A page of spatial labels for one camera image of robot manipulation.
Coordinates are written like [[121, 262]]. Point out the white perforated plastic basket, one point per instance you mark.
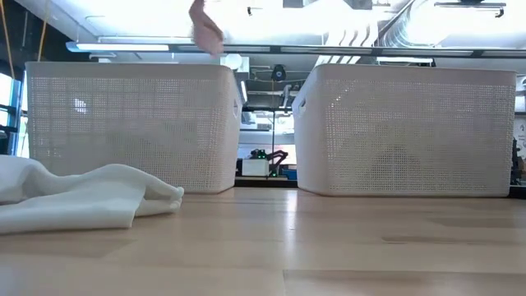
[[123, 123], [411, 131]]

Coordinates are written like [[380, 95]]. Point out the overhead metal beam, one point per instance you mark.
[[328, 50]]

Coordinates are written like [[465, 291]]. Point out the small black robot arm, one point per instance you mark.
[[279, 156]]

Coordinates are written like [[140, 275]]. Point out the ceiling light strip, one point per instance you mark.
[[123, 47]]

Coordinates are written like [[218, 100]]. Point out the black equipment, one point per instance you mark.
[[518, 164]]

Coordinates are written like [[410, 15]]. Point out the pink sock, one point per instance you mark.
[[207, 33]]

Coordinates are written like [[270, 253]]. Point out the blue bin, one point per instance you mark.
[[289, 173]]

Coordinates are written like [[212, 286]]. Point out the white box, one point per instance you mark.
[[255, 168]]

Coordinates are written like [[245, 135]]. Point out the white garment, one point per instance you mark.
[[82, 201]]

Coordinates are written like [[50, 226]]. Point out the white round fixture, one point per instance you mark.
[[233, 61]]

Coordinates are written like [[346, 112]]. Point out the black round camera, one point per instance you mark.
[[278, 73]]

